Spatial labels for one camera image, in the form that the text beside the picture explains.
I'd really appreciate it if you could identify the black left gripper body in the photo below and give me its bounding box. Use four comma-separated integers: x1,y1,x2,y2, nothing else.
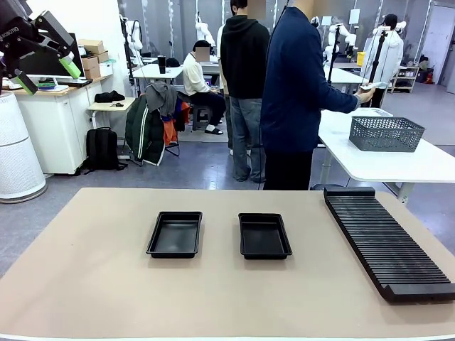
0,0,35,58

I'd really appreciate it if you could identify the black plastic ESD tray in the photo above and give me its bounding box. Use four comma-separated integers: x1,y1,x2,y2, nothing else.
237,212,294,260
145,211,203,259

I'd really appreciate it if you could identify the person's right forearm navy sleeve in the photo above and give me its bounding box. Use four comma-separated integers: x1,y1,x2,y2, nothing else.
319,90,360,114

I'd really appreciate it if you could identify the person's right hand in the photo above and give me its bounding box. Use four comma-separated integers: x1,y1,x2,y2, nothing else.
355,87,376,104

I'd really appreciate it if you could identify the black computer monitor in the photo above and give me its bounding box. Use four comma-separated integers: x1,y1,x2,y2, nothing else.
19,33,86,80

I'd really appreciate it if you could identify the large cardboard box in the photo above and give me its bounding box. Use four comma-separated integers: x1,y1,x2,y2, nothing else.
77,38,106,55

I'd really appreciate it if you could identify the black keyboard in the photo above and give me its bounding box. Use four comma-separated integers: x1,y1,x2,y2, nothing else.
56,78,94,88

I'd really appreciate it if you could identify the white cabinet with wooden top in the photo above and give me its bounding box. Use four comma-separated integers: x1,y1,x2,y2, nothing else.
14,74,114,175

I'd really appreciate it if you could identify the white cylindrical air purifier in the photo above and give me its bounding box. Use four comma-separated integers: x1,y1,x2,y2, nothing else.
0,90,48,205

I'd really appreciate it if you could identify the black folded clothing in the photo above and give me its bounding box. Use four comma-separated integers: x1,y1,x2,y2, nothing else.
94,90,126,104

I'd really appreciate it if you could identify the small white side table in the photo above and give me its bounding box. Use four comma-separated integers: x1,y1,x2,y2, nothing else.
87,97,137,129

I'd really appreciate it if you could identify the black backpack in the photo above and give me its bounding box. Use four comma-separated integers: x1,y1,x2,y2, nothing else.
82,126,128,175

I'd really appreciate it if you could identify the white office desk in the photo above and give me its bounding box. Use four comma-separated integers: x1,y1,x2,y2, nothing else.
132,63,184,97

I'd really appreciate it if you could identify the grey hoodie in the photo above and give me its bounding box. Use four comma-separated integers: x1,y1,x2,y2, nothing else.
144,81,178,117

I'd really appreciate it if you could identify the dark green padded jacket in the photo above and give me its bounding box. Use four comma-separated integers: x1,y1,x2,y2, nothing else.
124,94,166,167

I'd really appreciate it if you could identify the seated person in white sweater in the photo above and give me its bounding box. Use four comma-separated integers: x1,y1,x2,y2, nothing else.
182,40,227,136

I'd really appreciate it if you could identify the orange garment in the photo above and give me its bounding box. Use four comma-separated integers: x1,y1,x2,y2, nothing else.
161,102,191,146

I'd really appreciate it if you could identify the grey stool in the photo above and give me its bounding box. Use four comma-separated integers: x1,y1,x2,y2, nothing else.
191,105,211,131

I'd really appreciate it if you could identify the person in black hoodie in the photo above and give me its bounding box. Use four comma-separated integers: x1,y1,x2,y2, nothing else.
219,0,270,183

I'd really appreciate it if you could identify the person in navy jacket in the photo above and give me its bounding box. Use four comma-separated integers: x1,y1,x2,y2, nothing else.
260,0,360,191

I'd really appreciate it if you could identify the black tripod stand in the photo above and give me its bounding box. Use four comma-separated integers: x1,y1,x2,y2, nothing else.
326,23,343,86
368,29,389,85

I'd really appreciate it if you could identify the white paper sheet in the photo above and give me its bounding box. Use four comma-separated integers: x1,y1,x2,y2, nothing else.
351,107,394,119

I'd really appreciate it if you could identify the person in white coat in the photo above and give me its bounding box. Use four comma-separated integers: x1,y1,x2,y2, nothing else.
362,13,405,108

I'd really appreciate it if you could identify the grey plastic basket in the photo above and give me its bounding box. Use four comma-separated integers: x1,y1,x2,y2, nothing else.
348,115,426,153

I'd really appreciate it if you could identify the metal shelf rack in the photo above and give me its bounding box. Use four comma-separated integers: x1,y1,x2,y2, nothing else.
390,65,421,94

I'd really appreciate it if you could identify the white rounded table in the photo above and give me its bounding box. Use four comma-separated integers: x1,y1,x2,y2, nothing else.
315,106,455,205

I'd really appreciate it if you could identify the grey door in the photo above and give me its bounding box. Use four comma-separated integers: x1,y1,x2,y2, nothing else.
422,1,455,86

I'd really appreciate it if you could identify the black slotted board rack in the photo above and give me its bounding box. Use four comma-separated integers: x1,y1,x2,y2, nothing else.
323,187,455,303

